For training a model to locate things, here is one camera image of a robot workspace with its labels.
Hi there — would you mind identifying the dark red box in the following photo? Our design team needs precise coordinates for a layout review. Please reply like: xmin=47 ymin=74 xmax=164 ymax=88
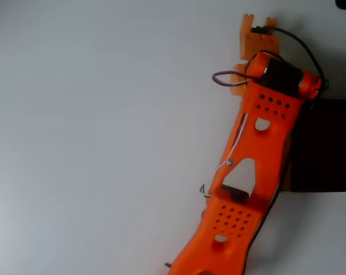
xmin=281 ymin=98 xmax=346 ymax=194

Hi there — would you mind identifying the purple red servo wire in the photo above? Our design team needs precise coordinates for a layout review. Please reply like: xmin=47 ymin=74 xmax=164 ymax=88
xmin=211 ymin=70 xmax=250 ymax=88

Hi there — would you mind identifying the black cable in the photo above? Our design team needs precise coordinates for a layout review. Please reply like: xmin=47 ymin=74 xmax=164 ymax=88
xmin=251 ymin=25 xmax=331 ymax=97

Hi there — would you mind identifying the white servo wire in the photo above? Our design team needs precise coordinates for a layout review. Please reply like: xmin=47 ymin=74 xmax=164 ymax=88
xmin=208 ymin=112 xmax=249 ymax=199

